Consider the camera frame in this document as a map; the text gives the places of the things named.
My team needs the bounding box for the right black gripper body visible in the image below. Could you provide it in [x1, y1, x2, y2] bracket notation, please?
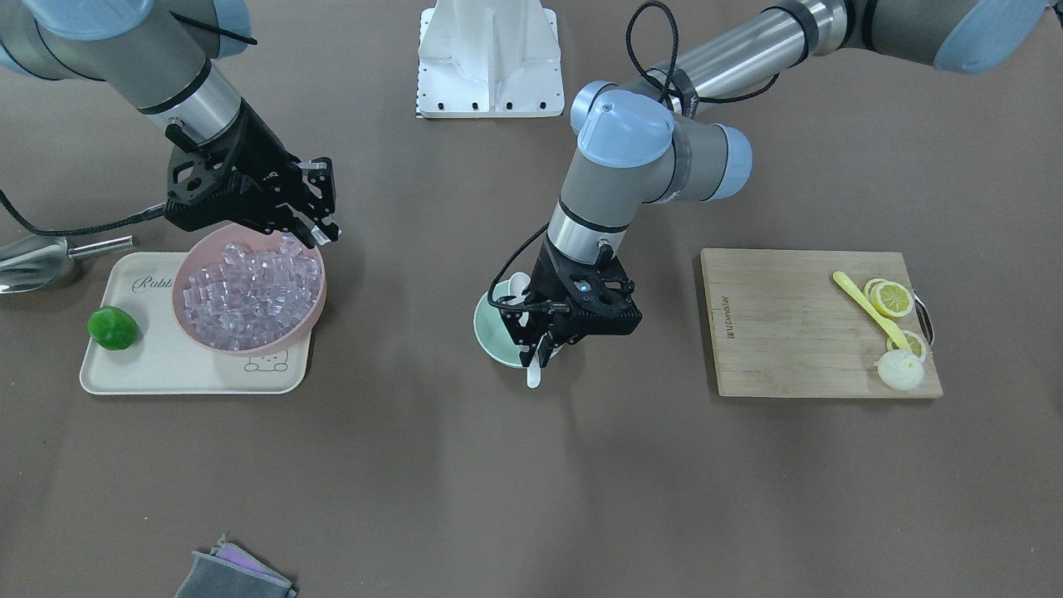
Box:
[164, 101, 304, 233]

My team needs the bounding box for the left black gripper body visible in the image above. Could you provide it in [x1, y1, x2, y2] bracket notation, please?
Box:
[500, 239, 642, 344]

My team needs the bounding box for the white ceramic spoon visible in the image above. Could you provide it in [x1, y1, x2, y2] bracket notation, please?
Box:
[502, 272, 541, 389]

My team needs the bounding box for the metal ice scoop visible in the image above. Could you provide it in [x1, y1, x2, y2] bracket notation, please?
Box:
[1, 235, 138, 294]

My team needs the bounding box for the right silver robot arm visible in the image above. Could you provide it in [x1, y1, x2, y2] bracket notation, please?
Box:
[2, 1, 340, 247]

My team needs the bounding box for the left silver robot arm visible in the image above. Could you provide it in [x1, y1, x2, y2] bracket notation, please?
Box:
[485, 1, 1061, 375]

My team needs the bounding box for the mint green bowl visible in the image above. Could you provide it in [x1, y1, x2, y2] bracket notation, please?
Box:
[473, 270, 532, 368]

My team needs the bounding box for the pink bowl of ice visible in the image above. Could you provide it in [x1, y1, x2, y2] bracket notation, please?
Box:
[172, 226, 327, 357]

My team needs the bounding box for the beige serving tray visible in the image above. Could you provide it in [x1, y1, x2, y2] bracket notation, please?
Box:
[79, 252, 311, 396]

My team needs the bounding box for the bamboo cutting board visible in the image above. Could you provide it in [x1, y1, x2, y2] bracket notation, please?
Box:
[701, 247, 944, 400]

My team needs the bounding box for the green lime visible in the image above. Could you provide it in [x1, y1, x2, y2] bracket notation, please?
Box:
[86, 306, 140, 351]

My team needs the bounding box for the lemon slice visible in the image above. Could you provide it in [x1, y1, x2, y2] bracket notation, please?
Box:
[885, 329, 930, 363]
[863, 277, 915, 318]

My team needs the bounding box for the white onion half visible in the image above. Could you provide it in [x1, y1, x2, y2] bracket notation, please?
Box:
[874, 349, 925, 391]

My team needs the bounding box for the grey folded cloth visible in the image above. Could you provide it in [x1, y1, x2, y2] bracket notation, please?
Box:
[175, 537, 297, 597]

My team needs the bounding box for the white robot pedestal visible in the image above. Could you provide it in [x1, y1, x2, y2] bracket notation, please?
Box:
[415, 1, 566, 119]

